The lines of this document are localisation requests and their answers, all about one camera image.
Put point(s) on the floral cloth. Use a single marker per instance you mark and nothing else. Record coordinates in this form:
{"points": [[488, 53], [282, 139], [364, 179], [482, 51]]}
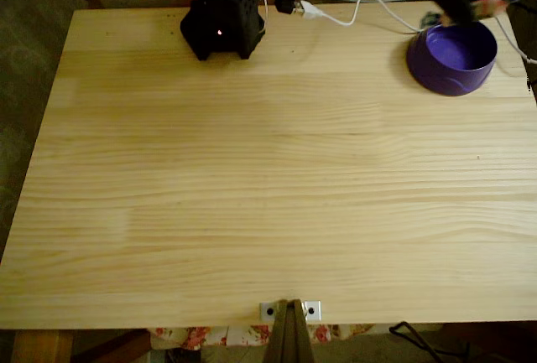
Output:
{"points": [[251, 334]]}

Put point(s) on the wooden table leg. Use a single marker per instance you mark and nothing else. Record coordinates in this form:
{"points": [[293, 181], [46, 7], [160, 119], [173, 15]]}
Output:
{"points": [[40, 346]]}

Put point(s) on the purple bowl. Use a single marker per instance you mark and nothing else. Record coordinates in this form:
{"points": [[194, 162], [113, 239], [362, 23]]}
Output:
{"points": [[444, 82]]}

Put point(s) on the red white blue candy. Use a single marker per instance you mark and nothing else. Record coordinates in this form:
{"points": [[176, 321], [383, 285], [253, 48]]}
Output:
{"points": [[488, 4]]}

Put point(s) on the metal angle bracket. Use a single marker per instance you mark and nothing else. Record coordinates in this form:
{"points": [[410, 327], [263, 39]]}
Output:
{"points": [[312, 310]]}

